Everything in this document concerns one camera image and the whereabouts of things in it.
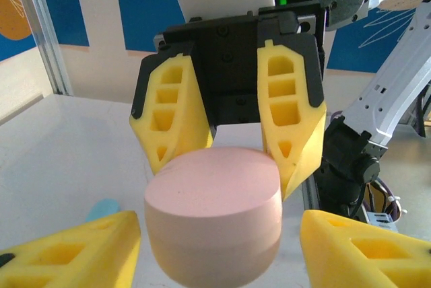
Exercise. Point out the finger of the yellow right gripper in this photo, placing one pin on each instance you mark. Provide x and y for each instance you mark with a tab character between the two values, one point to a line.
188	126
303	140

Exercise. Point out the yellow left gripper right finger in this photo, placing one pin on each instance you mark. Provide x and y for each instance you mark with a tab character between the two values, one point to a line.
336	261

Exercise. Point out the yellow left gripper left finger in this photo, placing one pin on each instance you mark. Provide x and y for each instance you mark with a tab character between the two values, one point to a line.
111	257

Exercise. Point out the blue earbud charging case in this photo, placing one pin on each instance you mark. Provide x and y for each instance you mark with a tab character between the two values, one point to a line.
101	209

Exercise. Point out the pink earbud charging case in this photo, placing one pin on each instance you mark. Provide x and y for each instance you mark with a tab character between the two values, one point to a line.
215	207

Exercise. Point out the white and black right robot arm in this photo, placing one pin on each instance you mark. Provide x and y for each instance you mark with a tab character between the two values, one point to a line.
387	106

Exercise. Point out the aluminium frame post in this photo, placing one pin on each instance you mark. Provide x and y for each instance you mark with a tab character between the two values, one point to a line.
45	32

